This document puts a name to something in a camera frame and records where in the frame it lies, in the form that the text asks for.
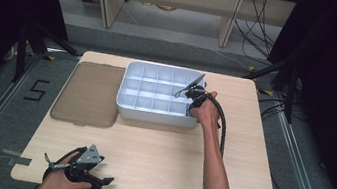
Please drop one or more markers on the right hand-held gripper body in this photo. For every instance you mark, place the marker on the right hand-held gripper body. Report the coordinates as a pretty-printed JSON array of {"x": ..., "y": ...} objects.
[{"x": 197, "y": 95}]

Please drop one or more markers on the person's right hand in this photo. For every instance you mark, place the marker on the person's right hand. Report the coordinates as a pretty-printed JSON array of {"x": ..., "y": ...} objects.
[{"x": 209, "y": 112}]

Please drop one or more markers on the translucent brown box lid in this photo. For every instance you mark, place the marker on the translucent brown box lid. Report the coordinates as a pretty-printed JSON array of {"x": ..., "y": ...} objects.
[{"x": 90, "y": 94}]

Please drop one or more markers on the black metal stand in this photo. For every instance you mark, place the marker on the black metal stand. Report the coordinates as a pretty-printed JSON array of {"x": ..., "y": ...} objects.
[
  {"x": 32, "y": 44},
  {"x": 288, "y": 82}
]

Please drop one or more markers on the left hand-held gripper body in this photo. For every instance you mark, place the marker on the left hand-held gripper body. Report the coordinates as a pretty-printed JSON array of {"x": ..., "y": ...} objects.
[{"x": 90, "y": 155}]

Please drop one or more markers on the white compartment storage box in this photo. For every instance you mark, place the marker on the white compartment storage box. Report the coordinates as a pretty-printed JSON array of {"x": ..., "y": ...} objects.
[{"x": 153, "y": 94}]

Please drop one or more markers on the grey tape strip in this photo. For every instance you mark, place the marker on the grey tape strip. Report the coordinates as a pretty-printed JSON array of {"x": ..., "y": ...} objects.
[{"x": 20, "y": 161}]

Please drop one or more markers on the person's left hand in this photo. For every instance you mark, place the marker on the person's left hand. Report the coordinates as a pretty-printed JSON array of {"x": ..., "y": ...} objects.
[{"x": 55, "y": 183}]

